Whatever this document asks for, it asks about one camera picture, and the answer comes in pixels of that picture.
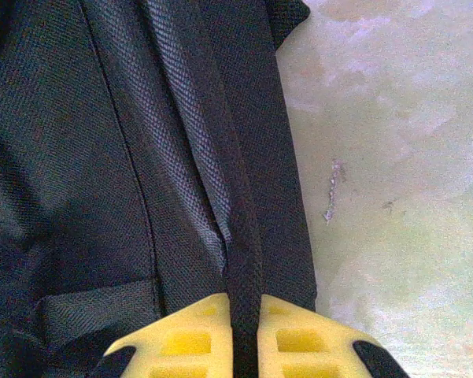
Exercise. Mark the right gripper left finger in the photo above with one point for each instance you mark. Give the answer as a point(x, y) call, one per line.
point(181, 346)

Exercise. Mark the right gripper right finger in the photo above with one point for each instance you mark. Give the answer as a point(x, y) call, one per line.
point(311, 346)

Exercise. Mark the black fabric backpack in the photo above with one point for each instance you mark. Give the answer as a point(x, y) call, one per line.
point(122, 157)

